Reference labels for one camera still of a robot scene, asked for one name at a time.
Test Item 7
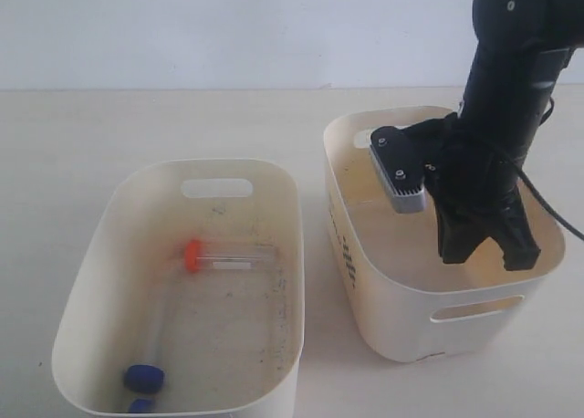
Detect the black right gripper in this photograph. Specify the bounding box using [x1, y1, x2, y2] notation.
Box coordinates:
[405, 113, 541, 271]

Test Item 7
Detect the orange-capped tube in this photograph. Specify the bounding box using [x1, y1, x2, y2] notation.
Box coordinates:
[182, 239, 277, 273]

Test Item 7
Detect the blue-capped clear tube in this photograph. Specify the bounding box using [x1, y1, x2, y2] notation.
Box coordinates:
[123, 297, 166, 395]

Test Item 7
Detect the clear tube with hidden cap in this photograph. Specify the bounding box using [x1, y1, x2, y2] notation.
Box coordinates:
[127, 398, 155, 414]

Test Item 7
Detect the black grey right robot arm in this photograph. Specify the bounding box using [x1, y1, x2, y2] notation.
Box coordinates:
[406, 0, 583, 271]

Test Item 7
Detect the cream plastic bin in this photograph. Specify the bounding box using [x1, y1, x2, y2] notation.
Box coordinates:
[323, 106, 566, 362]
[51, 159, 305, 417]

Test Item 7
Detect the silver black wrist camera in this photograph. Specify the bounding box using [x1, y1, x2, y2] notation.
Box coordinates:
[370, 126, 426, 214]

